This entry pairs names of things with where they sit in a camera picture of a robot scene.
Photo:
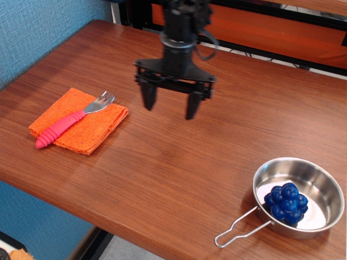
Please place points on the orange panel black frame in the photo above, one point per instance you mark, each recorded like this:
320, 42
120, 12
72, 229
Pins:
281, 31

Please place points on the orange object bottom corner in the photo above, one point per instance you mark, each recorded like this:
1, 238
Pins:
20, 255

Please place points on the blue toy grape cluster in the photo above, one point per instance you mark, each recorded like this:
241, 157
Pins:
286, 204

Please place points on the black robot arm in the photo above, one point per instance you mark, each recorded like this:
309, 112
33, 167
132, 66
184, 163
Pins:
184, 22

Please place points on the orange folded cloth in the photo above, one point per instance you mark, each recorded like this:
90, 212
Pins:
86, 135

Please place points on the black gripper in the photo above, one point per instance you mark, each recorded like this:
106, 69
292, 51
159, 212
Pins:
175, 71

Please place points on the pink handled fork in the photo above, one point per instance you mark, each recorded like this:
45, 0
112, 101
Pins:
58, 128

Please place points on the stainless steel pot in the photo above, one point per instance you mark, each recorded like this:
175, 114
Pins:
325, 196

